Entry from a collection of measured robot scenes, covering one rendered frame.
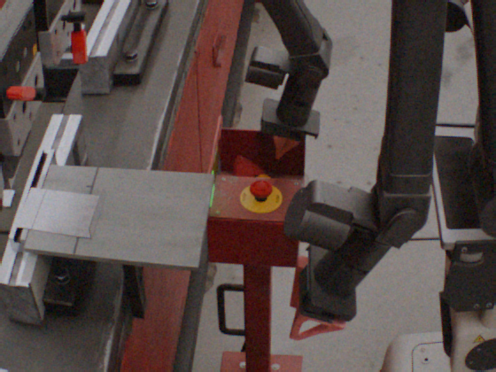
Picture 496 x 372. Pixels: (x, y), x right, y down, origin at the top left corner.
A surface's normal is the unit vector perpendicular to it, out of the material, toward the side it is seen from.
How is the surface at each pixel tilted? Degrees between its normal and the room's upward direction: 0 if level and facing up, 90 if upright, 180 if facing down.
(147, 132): 0
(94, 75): 90
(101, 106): 0
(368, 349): 0
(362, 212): 27
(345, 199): 23
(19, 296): 90
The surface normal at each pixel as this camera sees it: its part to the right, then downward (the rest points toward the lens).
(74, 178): -0.01, -0.72
